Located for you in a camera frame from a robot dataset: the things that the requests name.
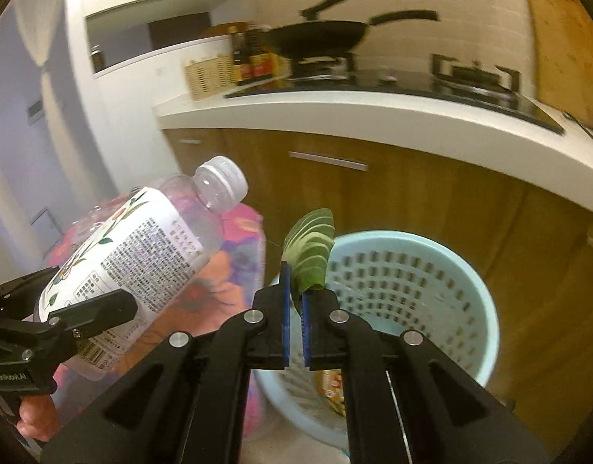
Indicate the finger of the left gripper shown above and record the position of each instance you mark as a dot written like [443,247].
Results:
[94,316]
[18,297]

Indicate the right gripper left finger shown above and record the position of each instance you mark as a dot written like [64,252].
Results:
[185,401]

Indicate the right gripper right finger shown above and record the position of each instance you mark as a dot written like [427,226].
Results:
[407,401]

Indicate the snack wrapper packet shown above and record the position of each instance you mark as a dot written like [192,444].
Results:
[330,387]

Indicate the small green leaf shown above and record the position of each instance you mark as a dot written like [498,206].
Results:
[306,250]

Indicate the wooden kitchen base cabinets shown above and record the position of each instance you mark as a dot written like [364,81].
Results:
[533,249]

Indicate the person's left hand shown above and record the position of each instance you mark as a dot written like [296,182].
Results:
[38,418]

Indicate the light blue plastic basket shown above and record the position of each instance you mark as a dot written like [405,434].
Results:
[395,281]

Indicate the white curtain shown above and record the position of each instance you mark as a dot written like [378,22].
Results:
[37,21]

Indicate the wicker utensil basket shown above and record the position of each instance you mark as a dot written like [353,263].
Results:
[209,77]

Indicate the white countertop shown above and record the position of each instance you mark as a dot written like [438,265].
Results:
[560,164]

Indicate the dark soy sauce bottle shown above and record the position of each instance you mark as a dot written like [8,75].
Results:
[242,69]

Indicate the large sauce bottle red label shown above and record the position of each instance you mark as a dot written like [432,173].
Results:
[261,59]

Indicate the black gas stove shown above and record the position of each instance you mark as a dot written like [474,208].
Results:
[496,90]

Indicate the black wok pan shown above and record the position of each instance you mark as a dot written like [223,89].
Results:
[314,37]

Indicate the wooden cutting board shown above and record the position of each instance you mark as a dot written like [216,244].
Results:
[563,32]

